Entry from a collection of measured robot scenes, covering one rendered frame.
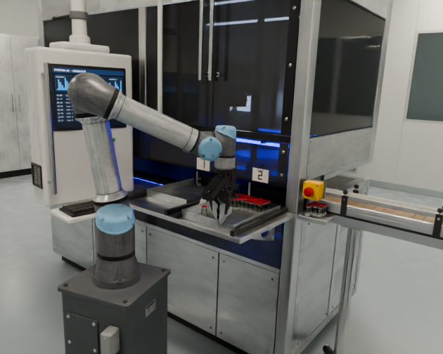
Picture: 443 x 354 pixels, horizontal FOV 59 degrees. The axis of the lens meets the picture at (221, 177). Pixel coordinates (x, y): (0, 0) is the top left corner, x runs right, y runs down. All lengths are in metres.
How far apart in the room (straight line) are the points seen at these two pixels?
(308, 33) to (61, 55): 1.11
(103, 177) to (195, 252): 0.96
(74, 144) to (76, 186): 0.22
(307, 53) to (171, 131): 0.71
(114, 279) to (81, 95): 0.55
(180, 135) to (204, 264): 1.07
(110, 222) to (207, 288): 1.07
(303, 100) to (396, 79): 4.68
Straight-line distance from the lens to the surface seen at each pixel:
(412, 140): 6.24
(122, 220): 1.22
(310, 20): 1.67
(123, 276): 1.28
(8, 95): 6.37
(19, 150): 6.48
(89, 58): 2.09
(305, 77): 1.65
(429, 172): 6.25
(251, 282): 1.97
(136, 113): 1.18
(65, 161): 2.06
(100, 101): 1.16
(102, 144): 1.31
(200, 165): 1.99
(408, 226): 1.69
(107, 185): 1.33
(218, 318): 2.21
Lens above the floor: 1.40
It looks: 13 degrees down
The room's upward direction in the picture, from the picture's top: 2 degrees clockwise
